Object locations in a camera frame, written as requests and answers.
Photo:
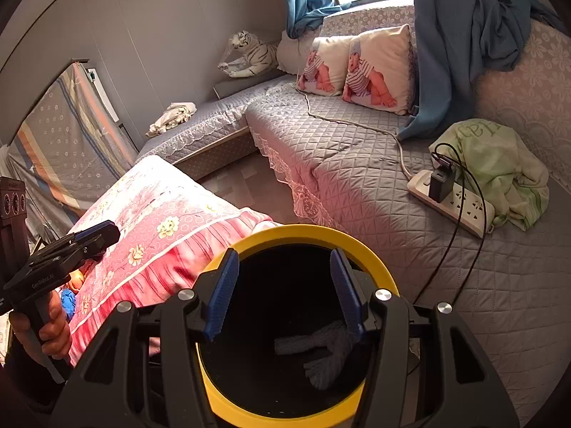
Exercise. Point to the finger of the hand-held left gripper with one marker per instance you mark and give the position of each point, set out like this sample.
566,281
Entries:
98,236

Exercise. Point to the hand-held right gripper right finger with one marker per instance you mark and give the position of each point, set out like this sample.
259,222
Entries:
349,296

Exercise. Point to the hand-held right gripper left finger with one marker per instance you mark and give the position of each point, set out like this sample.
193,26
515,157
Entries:
221,296

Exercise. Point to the black trash bin yellow rim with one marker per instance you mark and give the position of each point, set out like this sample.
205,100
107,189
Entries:
290,232

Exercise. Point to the person's left forearm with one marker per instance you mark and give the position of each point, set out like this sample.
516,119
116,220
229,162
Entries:
22,388

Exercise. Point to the person's left hand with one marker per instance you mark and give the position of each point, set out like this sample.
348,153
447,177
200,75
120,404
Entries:
55,332

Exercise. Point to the orange object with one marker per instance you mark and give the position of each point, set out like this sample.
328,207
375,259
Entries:
76,281

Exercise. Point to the blue object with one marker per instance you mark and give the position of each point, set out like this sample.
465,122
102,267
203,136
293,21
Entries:
68,304

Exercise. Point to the pink floral blanket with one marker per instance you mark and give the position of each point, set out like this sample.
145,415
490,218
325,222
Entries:
156,214

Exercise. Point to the striped hanging bed sheet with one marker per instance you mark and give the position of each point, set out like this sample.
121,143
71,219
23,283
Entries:
67,142

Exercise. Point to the grey quilted sofa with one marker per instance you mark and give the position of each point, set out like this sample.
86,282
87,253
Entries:
357,178

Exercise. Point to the cream crumpled cloth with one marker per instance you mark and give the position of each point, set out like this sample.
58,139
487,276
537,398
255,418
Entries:
171,118

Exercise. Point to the black charger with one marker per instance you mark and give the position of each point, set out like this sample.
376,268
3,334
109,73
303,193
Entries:
440,189

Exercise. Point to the white power strip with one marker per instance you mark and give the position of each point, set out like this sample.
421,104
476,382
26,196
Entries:
465,208

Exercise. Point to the green crumpled cloth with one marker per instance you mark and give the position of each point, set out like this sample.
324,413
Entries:
499,165

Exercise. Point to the grey bolster cushion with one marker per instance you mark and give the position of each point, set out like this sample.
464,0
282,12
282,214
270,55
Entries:
236,84

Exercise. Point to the baby print pillow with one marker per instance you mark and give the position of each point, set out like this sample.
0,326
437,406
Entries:
379,71
322,62

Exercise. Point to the white tiger plush toy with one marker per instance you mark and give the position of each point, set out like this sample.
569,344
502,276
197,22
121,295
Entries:
254,55

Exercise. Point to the white pillow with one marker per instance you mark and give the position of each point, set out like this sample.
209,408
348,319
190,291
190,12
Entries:
289,53

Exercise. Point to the blue draped blanket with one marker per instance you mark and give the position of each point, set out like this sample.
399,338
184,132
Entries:
446,31

